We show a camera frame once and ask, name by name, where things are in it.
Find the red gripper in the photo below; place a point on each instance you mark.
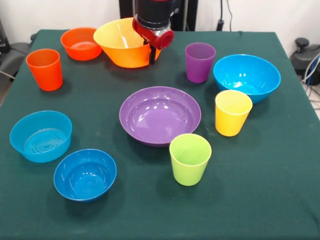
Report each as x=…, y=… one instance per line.
x=161, y=40

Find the large yellow-orange bowl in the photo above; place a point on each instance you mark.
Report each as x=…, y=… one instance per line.
x=125, y=57

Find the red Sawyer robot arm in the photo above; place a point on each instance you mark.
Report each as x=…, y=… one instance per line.
x=155, y=12

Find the purple cup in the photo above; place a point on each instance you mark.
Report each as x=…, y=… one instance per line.
x=198, y=72

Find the purple bowl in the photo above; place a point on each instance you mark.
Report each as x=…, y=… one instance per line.
x=160, y=120

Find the small orange bowl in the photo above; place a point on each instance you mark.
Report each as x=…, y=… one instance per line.
x=80, y=53

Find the yellow cup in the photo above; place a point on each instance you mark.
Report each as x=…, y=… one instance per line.
x=230, y=125

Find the orange cup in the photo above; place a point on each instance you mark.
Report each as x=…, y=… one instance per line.
x=47, y=77

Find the large light blue bowl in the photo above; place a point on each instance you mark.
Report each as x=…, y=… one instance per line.
x=265, y=82

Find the green cup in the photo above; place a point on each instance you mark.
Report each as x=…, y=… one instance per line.
x=187, y=175

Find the dark blue bowl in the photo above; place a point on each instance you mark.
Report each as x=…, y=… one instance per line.
x=85, y=180

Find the flat-bottomed light blue bowl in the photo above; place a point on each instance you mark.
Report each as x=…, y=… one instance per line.
x=17, y=140

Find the dark green tablecloth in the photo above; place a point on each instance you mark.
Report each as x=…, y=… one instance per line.
x=250, y=200

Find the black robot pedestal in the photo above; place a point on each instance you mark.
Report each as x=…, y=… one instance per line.
x=192, y=15

